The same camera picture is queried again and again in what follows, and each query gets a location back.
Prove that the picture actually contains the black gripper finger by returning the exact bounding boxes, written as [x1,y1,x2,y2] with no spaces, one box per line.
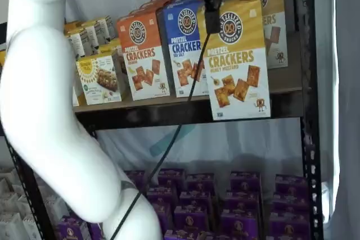
[202,0,226,34]

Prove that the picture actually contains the yellow honey mustard crackers box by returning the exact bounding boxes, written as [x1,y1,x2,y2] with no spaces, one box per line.
[236,0,289,71]
[196,0,272,121]

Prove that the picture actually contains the Simple Mills sweet thins box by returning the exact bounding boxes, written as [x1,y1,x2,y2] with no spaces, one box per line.
[65,30,86,58]
[93,16,118,46]
[79,23,100,55]

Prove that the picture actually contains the purple Annie's box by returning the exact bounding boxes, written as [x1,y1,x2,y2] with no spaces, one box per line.
[185,174,216,195]
[157,168,186,189]
[275,174,308,196]
[89,223,104,240]
[222,192,260,215]
[272,193,309,214]
[55,216,91,240]
[151,203,173,231]
[230,171,262,194]
[269,211,311,240]
[164,230,198,240]
[125,170,146,193]
[146,186,173,206]
[174,206,210,232]
[179,191,212,210]
[220,210,259,237]

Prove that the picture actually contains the grey curtain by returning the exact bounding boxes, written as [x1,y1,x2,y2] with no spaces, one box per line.
[312,0,360,240]

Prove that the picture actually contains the white paper bag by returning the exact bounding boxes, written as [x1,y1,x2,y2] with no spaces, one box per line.
[42,194,69,219]
[0,213,29,240]
[16,194,38,216]
[22,214,43,240]

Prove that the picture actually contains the black metal shelf frame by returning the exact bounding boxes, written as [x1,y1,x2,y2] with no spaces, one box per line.
[4,0,324,240]

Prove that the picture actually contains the black cable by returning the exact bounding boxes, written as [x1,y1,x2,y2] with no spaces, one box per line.
[108,33,211,240]

